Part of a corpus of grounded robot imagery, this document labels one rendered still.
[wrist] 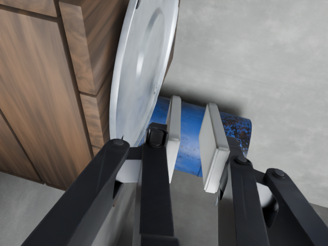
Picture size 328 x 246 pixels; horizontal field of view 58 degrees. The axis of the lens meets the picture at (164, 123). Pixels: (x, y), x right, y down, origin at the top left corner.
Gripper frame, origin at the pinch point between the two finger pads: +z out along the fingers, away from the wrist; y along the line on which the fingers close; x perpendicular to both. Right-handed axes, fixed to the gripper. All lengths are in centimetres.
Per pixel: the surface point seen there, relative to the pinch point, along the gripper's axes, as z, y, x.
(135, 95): 18.9, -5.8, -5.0
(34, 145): 16.3, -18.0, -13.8
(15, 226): 49, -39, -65
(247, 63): 224, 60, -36
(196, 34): 225, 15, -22
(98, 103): 9.0, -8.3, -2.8
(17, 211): 50, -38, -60
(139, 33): 16.3, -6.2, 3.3
